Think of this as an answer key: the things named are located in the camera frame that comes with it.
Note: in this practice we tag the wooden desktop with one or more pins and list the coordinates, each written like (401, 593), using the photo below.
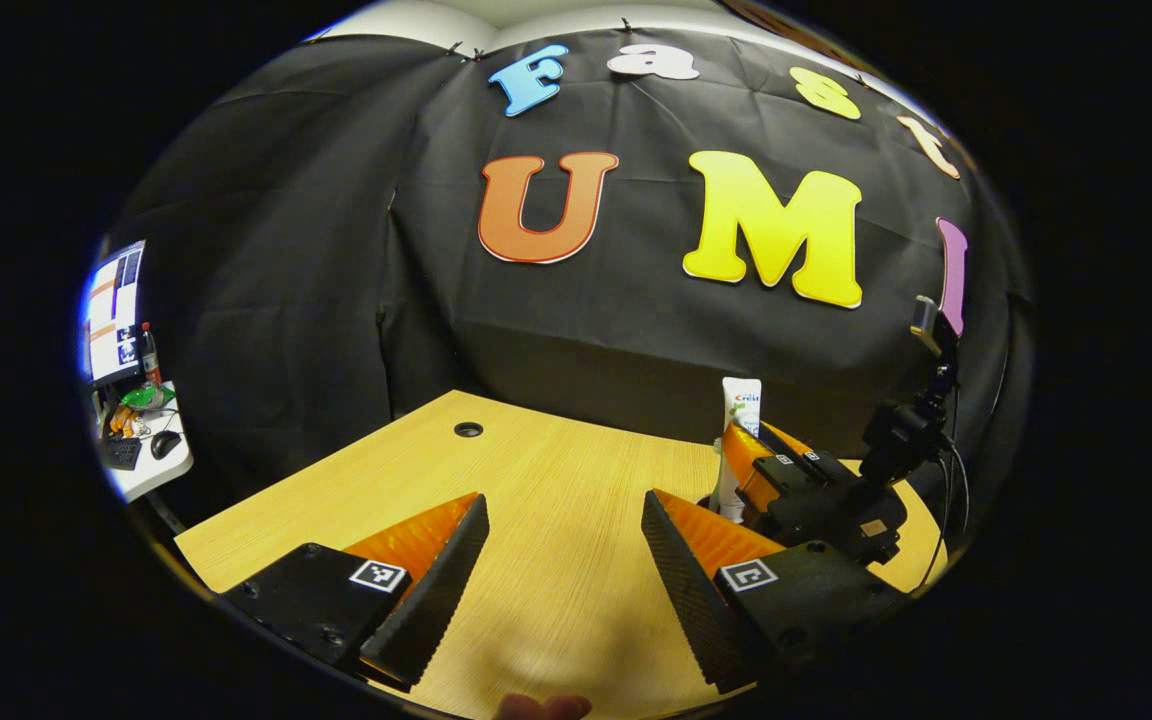
(556, 520)

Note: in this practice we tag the computer monitor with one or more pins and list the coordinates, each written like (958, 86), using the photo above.
(114, 310)

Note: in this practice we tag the green packet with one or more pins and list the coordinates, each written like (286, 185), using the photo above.
(146, 396)

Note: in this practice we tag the red capped bottle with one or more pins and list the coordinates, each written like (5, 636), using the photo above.
(150, 360)

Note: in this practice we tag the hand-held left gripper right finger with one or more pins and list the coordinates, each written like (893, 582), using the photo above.
(686, 590)

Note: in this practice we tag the white toothpaste tube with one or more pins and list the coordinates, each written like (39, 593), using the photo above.
(742, 400)

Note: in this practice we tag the white side desk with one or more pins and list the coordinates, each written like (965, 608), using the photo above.
(151, 478)

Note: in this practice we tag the black backdrop cloth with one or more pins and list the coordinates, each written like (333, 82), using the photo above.
(336, 250)

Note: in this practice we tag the black keyboard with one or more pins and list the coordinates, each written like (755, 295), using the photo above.
(120, 454)

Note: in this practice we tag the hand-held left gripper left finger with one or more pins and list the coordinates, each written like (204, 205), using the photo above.
(431, 590)

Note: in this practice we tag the black computer mouse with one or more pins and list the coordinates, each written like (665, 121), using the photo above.
(166, 445)

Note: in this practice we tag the orange item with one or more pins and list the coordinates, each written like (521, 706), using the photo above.
(122, 420)

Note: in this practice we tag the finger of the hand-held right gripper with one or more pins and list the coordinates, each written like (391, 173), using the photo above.
(751, 465)
(816, 465)

